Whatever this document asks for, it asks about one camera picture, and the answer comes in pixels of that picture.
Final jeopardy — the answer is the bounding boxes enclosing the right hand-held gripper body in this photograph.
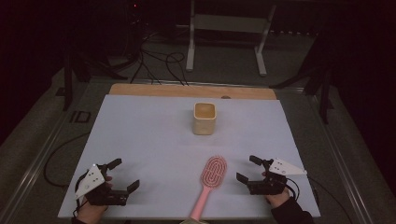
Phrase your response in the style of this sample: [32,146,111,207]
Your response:
[247,157,308,197]

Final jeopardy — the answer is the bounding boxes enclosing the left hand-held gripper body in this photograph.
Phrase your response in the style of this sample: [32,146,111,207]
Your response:
[74,163,130,207]

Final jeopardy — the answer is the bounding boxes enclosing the pink hairbrush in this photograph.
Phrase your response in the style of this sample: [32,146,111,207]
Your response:
[189,155,228,222]

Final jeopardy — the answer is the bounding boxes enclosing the beige square cup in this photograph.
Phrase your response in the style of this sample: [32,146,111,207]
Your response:
[191,102,218,136]

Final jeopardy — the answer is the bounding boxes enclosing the person's right hand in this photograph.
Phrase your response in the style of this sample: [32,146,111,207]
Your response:
[264,187,291,209]

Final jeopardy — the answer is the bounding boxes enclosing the person's left hand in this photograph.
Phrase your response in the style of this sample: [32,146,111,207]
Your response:
[76,203,109,224]

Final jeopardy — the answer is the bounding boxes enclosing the white table mat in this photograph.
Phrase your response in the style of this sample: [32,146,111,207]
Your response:
[57,93,321,220]

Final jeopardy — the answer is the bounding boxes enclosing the black floor stand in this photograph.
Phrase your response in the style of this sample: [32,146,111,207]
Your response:
[269,31,334,125]
[61,31,129,112]

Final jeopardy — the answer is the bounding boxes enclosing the white metal stand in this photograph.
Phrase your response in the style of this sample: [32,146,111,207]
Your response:
[185,0,277,77]

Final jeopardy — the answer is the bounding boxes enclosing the right hand-held gripper cable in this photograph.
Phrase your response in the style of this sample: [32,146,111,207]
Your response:
[285,176,301,202]

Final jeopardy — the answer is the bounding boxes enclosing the hand-held gripper cable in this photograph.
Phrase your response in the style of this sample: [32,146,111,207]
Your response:
[285,176,301,202]
[72,172,90,218]

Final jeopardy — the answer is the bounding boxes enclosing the left hand-held gripper cable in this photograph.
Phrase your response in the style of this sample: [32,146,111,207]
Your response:
[72,172,90,218]

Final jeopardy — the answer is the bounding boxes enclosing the black floor cable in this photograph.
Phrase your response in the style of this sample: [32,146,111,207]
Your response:
[307,176,354,224]
[43,132,92,189]

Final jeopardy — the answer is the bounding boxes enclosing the black floor cables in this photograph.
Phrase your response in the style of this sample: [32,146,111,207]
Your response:
[129,29,191,87]

